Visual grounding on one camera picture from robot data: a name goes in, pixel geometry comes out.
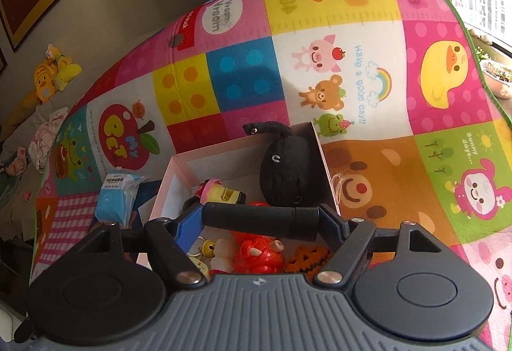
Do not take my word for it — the black-headed red doll keychain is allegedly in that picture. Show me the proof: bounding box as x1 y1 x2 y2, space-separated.
183 178 220 212

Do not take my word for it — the red plastic animal figure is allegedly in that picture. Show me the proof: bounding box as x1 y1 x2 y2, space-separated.
234 236 285 275

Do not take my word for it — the small potted plant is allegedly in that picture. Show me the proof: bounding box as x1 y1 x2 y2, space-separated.
479 59 512 100

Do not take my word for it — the yellow bell keychain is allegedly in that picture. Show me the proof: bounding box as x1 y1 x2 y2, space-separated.
189 240 217 260

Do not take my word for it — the yellow toy brown flower top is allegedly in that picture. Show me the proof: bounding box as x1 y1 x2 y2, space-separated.
216 184 246 204

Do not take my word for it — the yellow cheese wedge toy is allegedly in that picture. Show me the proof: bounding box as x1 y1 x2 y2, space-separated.
188 255 211 277

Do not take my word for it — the pink patterned cloth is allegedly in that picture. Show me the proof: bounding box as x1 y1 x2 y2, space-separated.
0 147 30 179

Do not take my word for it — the orange pumpkin shell toy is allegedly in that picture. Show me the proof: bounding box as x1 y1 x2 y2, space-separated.
285 246 333 275

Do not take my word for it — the black cylindrical tube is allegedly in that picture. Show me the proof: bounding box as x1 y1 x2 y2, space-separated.
201 203 321 240

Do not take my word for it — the pink and white cloth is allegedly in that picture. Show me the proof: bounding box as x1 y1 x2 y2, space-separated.
29 107 70 173

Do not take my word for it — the blue tissue pack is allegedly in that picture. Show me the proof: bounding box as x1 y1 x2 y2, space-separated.
95 171 148 227

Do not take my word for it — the black plush cat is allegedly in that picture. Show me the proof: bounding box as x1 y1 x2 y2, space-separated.
242 121 315 208

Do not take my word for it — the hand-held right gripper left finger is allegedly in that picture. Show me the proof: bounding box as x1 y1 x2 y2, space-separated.
76 204 205 288

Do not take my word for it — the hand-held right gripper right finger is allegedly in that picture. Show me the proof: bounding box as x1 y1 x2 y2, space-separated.
313 204 444 288

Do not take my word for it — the colourful cartoon play mat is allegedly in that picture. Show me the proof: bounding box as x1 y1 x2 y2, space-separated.
30 0 512 351

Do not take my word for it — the pink cardboard box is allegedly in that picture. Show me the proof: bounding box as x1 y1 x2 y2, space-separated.
136 121 342 280

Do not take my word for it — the yellow tiger plush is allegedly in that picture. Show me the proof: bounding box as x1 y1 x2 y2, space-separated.
8 58 60 127

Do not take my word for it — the yellow duck plush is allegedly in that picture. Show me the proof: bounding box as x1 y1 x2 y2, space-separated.
45 44 83 92

